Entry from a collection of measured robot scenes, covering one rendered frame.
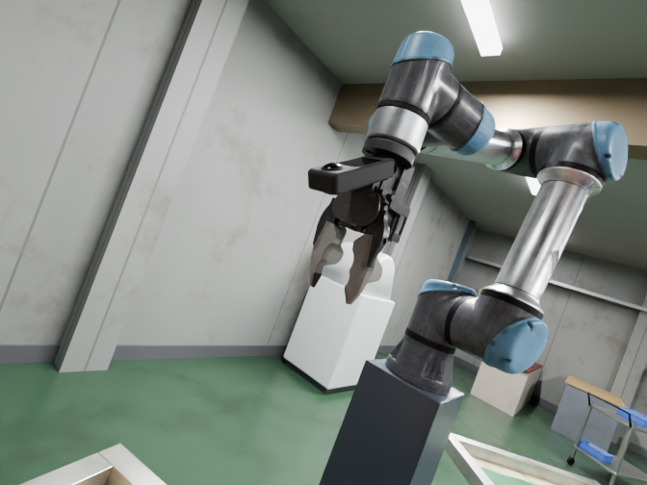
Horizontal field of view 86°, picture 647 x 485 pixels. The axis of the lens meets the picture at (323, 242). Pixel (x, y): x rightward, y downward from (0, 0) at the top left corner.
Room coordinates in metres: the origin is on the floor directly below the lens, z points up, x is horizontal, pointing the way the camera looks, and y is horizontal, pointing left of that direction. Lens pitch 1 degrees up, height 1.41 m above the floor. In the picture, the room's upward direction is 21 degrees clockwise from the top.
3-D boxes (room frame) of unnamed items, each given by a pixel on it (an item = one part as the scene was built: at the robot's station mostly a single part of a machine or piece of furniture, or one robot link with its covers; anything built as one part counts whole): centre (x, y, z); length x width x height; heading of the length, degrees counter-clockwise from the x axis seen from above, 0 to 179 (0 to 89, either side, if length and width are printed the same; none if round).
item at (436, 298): (0.80, -0.31, 1.37); 0.13 x 0.12 x 0.14; 33
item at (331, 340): (4.05, -0.54, 0.78); 0.79 x 0.70 x 1.56; 141
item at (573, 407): (5.79, -5.04, 0.39); 1.47 x 0.75 x 0.78; 141
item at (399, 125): (0.48, -0.04, 1.58); 0.08 x 0.08 x 0.05
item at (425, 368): (0.81, -0.31, 1.25); 0.15 x 0.15 x 0.10
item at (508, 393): (6.29, -3.98, 0.37); 2.04 x 0.66 x 0.73; 141
